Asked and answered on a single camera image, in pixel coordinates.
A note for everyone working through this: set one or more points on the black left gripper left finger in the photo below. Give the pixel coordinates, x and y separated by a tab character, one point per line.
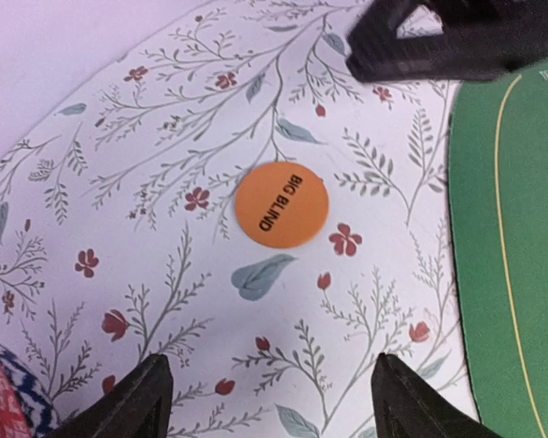
138	406

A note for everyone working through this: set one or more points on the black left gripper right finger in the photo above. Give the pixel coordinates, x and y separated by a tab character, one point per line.
406	406

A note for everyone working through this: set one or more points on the orange big blind button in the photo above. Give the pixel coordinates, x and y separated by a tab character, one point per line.
282	205

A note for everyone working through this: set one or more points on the green round poker mat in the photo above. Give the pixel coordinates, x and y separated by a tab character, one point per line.
498	202

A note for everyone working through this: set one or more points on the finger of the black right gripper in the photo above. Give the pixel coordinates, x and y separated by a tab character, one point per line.
479	41

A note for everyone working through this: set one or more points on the white floral tablecloth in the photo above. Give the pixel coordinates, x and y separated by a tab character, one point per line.
118	234

